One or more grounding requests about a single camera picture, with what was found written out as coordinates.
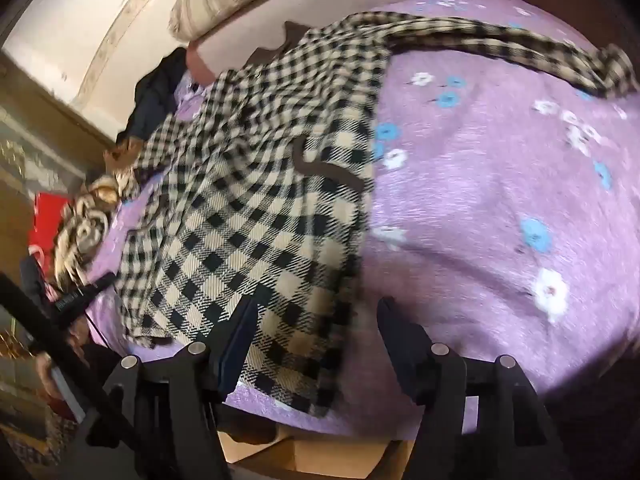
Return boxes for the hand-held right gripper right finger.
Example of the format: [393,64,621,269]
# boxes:
[375,296,576,480]

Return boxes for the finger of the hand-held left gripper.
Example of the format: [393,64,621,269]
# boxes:
[52,274,117,317]

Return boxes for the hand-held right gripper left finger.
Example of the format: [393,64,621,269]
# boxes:
[75,295,261,480]

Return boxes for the black and beige checked coat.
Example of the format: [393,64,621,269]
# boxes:
[112,10,638,418]

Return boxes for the brown patterned cloth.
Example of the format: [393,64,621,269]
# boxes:
[52,137,146,291]

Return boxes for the red cloth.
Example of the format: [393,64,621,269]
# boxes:
[27,192,76,261]

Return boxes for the cardboard box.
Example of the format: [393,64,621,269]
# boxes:
[217,425,416,480]

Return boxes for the purple floral bed sheet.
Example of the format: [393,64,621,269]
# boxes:
[95,0,640,441]

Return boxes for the dark clothing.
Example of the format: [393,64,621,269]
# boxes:
[116,47,188,146]

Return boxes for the pink quilted cushion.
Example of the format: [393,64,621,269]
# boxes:
[185,25,236,86]

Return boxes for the striped beige pillow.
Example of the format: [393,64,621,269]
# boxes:
[167,0,351,43]

